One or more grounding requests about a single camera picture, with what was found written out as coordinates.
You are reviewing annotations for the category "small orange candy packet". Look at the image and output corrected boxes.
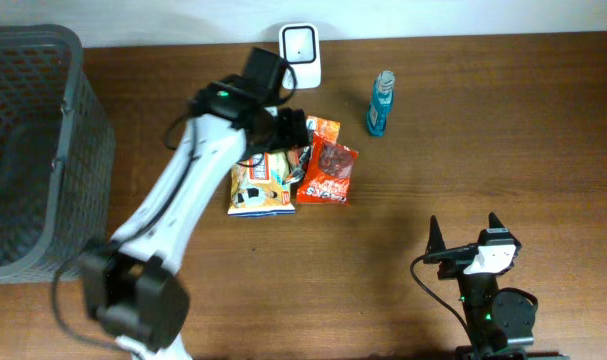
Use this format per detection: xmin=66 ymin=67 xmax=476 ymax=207
xmin=306 ymin=115 xmax=341 ymax=143

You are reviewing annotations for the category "black patterned snack packet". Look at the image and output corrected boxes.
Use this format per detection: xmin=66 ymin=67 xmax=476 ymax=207
xmin=284 ymin=146 xmax=312 ymax=184

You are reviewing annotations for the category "red snack bag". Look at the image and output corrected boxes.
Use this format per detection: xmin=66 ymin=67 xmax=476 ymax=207
xmin=296 ymin=135 xmax=358 ymax=205

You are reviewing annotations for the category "blue mouthwash bottle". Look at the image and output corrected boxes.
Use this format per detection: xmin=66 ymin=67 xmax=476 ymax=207
xmin=366 ymin=70 xmax=396 ymax=137

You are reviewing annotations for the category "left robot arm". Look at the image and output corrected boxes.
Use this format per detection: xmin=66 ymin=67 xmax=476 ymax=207
xmin=78 ymin=48 xmax=309 ymax=359

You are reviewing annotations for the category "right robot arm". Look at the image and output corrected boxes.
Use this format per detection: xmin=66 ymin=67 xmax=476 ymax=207
xmin=423 ymin=213 xmax=538 ymax=359

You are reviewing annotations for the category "white barcode scanner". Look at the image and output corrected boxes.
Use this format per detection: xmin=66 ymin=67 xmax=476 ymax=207
xmin=278 ymin=23 xmax=322 ymax=90

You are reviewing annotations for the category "dark grey plastic basket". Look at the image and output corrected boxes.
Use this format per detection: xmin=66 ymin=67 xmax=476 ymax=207
xmin=0 ymin=25 xmax=115 ymax=284

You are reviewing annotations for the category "right black cable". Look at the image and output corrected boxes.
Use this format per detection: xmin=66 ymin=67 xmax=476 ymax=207
xmin=409 ymin=243 xmax=480 ymax=351

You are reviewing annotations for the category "black cable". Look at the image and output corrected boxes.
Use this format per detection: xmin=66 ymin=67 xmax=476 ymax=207
xmin=50 ymin=62 xmax=299 ymax=359
xmin=409 ymin=243 xmax=480 ymax=351

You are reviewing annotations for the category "left black cable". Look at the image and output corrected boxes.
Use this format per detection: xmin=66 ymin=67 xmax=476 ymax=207
xmin=50 ymin=62 xmax=299 ymax=359

